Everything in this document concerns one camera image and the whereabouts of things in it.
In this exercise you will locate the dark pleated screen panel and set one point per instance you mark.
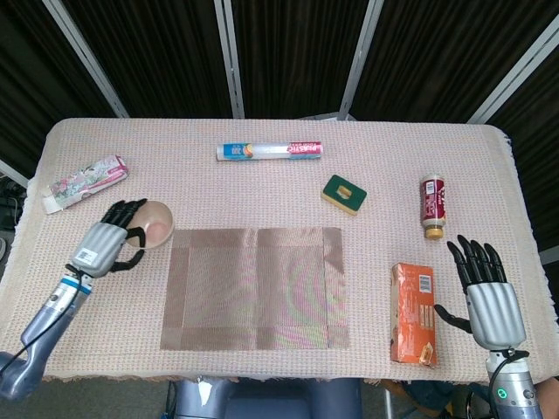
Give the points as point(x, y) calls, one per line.
point(445, 57)
point(26, 78)
point(301, 57)
point(153, 57)
point(537, 144)

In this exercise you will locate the plastic wrap roll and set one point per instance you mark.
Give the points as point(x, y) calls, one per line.
point(271, 151)

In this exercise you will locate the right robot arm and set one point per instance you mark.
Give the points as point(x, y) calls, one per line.
point(517, 388)

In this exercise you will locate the green yellow sponge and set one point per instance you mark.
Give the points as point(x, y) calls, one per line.
point(345, 194)

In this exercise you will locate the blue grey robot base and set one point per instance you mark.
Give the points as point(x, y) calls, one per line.
point(262, 399)

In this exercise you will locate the orange carton box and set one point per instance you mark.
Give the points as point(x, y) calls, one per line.
point(412, 314)

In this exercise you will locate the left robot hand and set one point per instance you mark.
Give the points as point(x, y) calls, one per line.
point(98, 249)

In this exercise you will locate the brown woven placemat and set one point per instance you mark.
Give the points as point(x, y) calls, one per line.
point(253, 288)

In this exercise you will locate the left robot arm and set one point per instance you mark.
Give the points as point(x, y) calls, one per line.
point(39, 336)

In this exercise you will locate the beige brown bowl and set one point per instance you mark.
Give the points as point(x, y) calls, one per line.
point(157, 222)

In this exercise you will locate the floral tissue pack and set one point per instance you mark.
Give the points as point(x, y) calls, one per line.
point(87, 181)

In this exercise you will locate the beige checked tablecloth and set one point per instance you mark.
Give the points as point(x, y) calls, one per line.
point(262, 196)

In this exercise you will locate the red label bottle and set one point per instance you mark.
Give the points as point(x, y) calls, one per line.
point(433, 205)

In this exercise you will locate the white screen frame post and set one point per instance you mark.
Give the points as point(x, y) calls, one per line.
point(87, 61)
point(230, 61)
point(13, 171)
point(360, 61)
point(515, 76)

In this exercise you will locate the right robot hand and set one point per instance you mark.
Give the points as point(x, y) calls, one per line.
point(495, 310)

